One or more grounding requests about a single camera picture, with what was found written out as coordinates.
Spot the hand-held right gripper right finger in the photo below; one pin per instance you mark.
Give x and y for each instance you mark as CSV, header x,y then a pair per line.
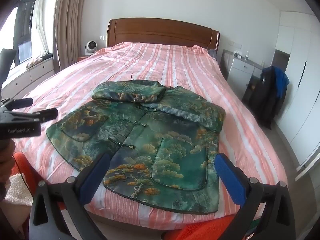
x,y
230,180

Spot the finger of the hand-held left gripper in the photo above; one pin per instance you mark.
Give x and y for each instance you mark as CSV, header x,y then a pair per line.
x,y
47,114
23,102

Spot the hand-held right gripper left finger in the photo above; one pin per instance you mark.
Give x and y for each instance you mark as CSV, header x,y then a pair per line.
x,y
94,178

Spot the green printed padded jacket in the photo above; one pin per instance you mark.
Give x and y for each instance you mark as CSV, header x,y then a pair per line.
x,y
162,155

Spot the person's left hand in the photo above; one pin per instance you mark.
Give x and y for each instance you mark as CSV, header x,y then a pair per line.
x,y
6,160

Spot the white window seat cabinet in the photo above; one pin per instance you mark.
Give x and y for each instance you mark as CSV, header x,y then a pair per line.
x,y
37,72

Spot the patterned cushion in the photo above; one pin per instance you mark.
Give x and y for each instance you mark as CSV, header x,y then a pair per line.
x,y
33,62

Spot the white fluffy cloth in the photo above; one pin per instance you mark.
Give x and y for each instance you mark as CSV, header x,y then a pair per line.
x,y
16,187

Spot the wooden nightstand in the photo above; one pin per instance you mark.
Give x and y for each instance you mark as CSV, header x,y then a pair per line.
x,y
81,58

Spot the window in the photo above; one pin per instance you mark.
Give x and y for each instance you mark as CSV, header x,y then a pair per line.
x,y
25,30

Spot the white sheer curtain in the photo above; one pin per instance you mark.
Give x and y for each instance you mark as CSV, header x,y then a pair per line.
x,y
40,30

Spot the small white fan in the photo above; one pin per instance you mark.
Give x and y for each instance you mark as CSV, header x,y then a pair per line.
x,y
91,47

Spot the brown curtain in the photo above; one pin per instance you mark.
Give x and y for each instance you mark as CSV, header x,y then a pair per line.
x,y
67,30

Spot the black jacket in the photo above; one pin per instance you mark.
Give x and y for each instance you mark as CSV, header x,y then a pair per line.
x,y
265,100

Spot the white dresser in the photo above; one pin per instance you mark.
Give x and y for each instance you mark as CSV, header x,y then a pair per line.
x,y
237,72

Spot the blue jacket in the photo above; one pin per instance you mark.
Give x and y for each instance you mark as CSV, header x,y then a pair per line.
x,y
281,82

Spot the white wardrobe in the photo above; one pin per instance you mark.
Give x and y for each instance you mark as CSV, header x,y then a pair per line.
x,y
300,80

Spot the pink striped bed sheet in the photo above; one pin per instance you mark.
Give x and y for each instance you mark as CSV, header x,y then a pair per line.
x,y
162,62

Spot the grey pillow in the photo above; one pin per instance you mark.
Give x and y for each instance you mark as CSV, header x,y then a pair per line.
x,y
212,54

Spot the wooden headboard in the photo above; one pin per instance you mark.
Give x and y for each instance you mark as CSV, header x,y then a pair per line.
x,y
162,32

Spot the white wall outlet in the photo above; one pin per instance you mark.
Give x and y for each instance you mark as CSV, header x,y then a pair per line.
x,y
237,45

